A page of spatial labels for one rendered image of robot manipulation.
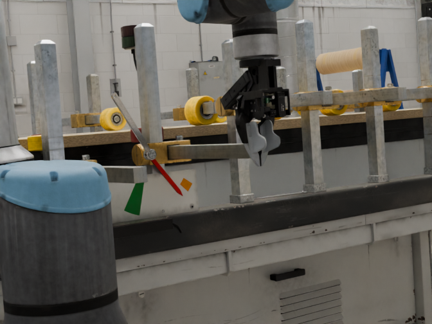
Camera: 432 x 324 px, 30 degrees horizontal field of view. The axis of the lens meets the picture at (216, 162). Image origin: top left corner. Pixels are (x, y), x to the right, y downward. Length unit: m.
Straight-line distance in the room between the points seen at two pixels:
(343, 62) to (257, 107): 7.76
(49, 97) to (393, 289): 1.49
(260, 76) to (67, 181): 0.66
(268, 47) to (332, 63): 7.88
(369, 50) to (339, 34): 9.56
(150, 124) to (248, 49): 0.38
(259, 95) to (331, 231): 0.78
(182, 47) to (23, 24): 2.09
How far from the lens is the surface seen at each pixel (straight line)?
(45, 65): 1.75
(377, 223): 2.39
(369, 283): 2.72
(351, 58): 9.22
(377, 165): 2.35
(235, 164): 2.01
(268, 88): 1.57
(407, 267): 2.85
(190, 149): 1.80
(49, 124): 1.74
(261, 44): 1.58
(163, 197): 1.87
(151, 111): 1.86
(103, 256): 1.05
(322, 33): 11.70
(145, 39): 1.87
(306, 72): 2.16
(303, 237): 2.19
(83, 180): 1.03
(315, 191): 2.17
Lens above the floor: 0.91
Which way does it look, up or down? 3 degrees down
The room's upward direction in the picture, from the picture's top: 4 degrees counter-clockwise
